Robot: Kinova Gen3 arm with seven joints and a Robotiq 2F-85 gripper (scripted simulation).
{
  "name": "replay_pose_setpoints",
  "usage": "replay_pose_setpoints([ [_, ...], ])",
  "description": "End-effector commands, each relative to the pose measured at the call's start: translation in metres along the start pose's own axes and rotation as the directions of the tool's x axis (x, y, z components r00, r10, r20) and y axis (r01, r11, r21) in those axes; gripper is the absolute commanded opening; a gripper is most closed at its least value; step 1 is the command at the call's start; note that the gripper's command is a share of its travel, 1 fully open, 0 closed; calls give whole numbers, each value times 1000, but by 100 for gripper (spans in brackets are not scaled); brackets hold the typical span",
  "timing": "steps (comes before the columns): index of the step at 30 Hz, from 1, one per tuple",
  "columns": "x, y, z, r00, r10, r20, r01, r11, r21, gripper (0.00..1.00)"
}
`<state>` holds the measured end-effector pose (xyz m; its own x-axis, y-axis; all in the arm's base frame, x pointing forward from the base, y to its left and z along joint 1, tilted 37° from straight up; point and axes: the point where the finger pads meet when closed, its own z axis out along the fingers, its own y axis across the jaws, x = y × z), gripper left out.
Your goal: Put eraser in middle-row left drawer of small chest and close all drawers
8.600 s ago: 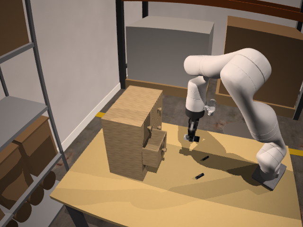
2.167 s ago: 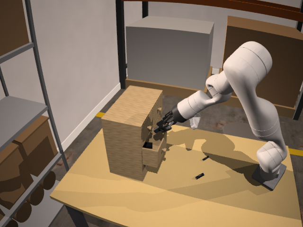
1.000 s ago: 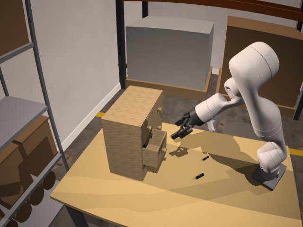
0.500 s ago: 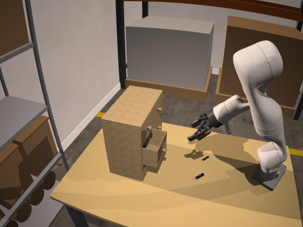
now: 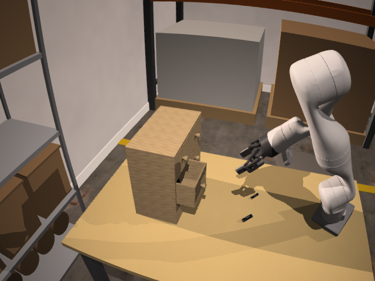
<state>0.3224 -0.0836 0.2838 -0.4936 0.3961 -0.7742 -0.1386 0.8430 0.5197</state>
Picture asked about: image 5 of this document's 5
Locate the black aa battery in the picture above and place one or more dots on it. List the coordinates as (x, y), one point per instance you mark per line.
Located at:
(247, 218)

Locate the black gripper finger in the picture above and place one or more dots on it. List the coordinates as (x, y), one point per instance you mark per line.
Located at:
(247, 151)
(250, 167)

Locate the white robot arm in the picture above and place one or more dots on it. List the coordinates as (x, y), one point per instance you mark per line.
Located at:
(318, 81)

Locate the light wooden chest of drawers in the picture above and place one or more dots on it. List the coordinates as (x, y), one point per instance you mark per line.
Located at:
(151, 161)

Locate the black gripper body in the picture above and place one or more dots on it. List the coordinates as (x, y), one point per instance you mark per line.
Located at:
(265, 148)

